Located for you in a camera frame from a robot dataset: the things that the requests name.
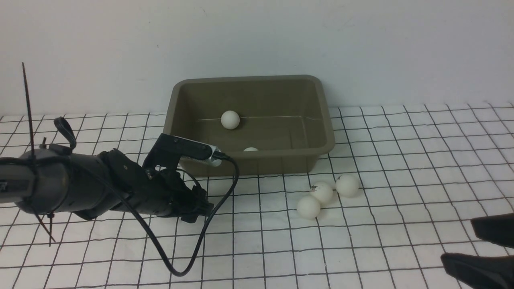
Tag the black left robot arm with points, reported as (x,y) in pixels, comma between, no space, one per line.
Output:
(87,186)

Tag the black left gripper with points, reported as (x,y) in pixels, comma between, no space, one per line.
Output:
(156,188)

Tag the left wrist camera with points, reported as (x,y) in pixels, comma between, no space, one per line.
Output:
(168,150)

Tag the olive plastic bin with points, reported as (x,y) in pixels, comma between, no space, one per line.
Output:
(286,117)

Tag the white ping-pong ball cluster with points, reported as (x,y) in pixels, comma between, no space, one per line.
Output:
(308,207)
(347,185)

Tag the black cable tie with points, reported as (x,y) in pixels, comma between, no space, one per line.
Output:
(33,160)

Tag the white ping-pong ball with logo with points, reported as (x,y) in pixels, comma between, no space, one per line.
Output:
(230,120)

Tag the white ping-pong ball marked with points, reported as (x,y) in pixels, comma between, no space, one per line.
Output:
(322,191)

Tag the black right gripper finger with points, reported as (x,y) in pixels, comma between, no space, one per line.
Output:
(480,272)
(497,229)

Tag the white grid-pattern tablecloth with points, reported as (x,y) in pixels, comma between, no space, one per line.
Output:
(424,171)

